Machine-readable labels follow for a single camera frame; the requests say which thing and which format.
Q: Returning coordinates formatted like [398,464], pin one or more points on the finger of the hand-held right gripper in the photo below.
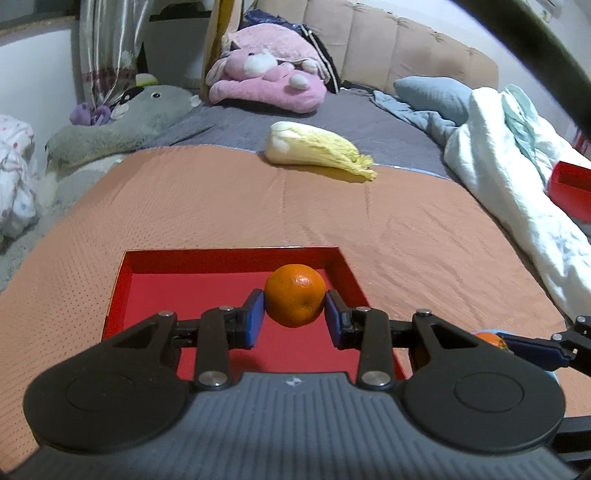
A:
[531,353]
[575,434]

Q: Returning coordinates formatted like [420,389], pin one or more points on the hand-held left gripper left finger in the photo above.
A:
[254,318]

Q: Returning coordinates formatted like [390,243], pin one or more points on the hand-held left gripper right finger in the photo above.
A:
[333,318]

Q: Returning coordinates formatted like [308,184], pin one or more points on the orange mandarin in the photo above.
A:
[491,341]
[295,295]

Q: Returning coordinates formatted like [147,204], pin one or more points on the red tray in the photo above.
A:
[157,286]

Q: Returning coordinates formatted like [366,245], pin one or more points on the orange blanket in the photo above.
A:
[231,203]

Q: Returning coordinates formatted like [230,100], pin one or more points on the red box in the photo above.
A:
[572,189]

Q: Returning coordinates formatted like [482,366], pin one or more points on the napa cabbage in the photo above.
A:
[314,147]

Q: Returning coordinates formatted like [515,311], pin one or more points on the white quilt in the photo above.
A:
[498,166]

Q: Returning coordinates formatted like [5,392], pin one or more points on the grey bed sheet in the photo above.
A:
[360,120]

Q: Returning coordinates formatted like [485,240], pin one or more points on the light blue cloth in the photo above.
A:
[406,113]

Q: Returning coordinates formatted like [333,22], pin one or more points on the grey plush toy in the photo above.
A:
[134,120]

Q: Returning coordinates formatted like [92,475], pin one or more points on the grey fluffy blanket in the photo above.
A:
[23,258]

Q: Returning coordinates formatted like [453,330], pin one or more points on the pink plush rabbit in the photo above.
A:
[263,78]

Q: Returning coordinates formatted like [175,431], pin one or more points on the light blue pillow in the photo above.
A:
[434,97]

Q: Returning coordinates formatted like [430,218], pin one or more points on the purple plush toy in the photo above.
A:
[85,113]

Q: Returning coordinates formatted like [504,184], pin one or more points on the white polka-dot blanket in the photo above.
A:
[14,184]

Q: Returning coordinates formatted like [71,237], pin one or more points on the beige padded headboard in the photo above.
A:
[392,46]

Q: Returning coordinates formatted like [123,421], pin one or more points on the yellow fabric panel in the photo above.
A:
[217,41]

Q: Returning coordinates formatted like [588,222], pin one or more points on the striped shiny curtain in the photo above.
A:
[111,46]

